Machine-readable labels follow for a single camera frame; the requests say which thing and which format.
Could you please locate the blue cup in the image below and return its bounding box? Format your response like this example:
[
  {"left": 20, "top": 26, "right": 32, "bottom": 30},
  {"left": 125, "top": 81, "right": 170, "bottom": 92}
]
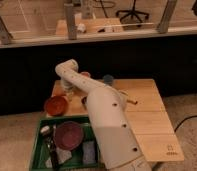
[{"left": 102, "top": 74, "right": 114, "bottom": 86}]

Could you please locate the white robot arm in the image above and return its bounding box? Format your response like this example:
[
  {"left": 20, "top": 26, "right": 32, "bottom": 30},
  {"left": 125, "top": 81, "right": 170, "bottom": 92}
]
[{"left": 55, "top": 59, "right": 152, "bottom": 171}]

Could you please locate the grey post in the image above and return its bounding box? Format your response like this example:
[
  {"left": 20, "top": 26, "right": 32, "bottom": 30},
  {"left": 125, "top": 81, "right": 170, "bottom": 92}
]
[
  {"left": 64, "top": 3, "right": 77, "bottom": 40},
  {"left": 156, "top": 0, "right": 177, "bottom": 34},
  {"left": 0, "top": 16, "right": 12, "bottom": 45}
]

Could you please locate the left grey post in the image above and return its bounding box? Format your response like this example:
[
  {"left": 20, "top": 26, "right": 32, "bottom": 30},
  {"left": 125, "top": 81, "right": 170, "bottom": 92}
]
[{"left": 0, "top": 16, "right": 12, "bottom": 45}]

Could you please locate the blue sponge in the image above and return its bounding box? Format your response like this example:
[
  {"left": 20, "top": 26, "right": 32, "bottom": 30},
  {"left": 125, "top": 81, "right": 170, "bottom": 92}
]
[{"left": 82, "top": 141, "right": 96, "bottom": 164}]

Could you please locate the red bowl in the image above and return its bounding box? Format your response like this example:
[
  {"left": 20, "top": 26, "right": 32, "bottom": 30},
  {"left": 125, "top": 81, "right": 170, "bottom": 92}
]
[{"left": 44, "top": 96, "right": 68, "bottom": 116}]

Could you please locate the grey cloth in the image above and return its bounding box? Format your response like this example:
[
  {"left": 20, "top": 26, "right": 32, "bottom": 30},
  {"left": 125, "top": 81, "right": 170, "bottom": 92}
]
[{"left": 45, "top": 148, "right": 72, "bottom": 168}]

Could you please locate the black handled utensil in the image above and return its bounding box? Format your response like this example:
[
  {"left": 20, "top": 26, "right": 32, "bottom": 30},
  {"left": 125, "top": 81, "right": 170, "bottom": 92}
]
[{"left": 43, "top": 128, "right": 59, "bottom": 171}]

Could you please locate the black office chair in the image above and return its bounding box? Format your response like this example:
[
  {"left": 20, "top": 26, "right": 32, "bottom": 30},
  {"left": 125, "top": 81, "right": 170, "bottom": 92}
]
[{"left": 115, "top": 0, "right": 150, "bottom": 23}]

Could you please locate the small metal cup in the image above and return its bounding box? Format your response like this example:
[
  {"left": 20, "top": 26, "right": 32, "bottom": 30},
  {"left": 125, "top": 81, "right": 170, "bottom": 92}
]
[{"left": 81, "top": 96, "right": 87, "bottom": 109}]

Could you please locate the white object on background table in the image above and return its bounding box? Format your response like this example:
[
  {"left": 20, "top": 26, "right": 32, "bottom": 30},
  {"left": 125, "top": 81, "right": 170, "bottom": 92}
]
[{"left": 77, "top": 23, "right": 86, "bottom": 33}]

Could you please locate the white round object in bin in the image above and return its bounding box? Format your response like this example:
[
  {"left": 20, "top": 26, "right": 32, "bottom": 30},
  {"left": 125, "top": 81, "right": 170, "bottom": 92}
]
[{"left": 40, "top": 126, "right": 50, "bottom": 134}]

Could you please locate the right grey post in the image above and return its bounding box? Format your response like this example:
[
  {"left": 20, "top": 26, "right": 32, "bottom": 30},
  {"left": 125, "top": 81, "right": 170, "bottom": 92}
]
[{"left": 156, "top": 0, "right": 177, "bottom": 34}]

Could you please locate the black cable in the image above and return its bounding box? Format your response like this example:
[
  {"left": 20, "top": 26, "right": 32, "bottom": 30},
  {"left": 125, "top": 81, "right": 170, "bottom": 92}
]
[{"left": 173, "top": 114, "right": 197, "bottom": 133}]

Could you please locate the background wooden table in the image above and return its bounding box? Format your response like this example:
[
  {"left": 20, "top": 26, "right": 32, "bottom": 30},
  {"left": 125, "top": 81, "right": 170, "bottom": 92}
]
[{"left": 56, "top": 18, "right": 124, "bottom": 36}]

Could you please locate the middle grey post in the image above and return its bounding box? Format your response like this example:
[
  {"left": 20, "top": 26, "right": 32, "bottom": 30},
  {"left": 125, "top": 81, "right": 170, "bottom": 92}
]
[{"left": 64, "top": 3, "right": 77, "bottom": 40}]

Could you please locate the purple bowl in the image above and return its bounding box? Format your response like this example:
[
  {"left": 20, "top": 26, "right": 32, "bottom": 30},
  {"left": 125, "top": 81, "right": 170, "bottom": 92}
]
[{"left": 54, "top": 121, "right": 84, "bottom": 151}]

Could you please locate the yellow banana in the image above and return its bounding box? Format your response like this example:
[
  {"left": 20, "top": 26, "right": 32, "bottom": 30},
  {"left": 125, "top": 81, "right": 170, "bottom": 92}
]
[{"left": 120, "top": 91, "right": 138, "bottom": 105}]

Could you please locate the green plastic bin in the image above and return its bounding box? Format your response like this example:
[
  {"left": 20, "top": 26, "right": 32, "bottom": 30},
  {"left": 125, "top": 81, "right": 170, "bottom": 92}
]
[{"left": 29, "top": 115, "right": 104, "bottom": 171}]

